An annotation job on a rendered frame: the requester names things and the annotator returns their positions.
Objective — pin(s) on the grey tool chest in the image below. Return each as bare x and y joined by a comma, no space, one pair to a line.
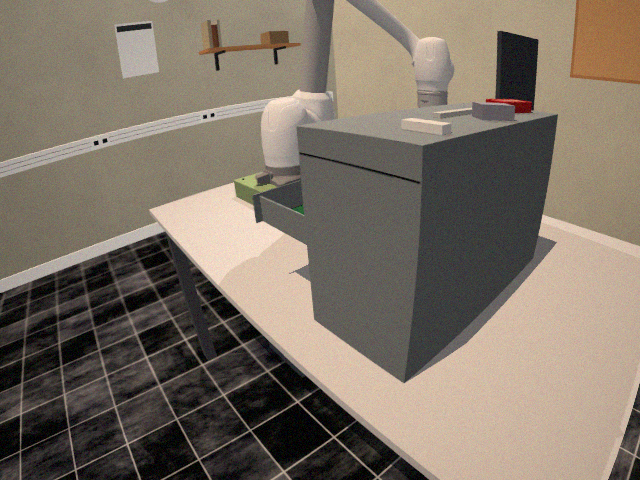
412,235

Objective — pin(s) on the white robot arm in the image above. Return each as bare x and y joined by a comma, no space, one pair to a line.
281,116

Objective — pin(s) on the black flat panel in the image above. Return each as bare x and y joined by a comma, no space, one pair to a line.
516,67

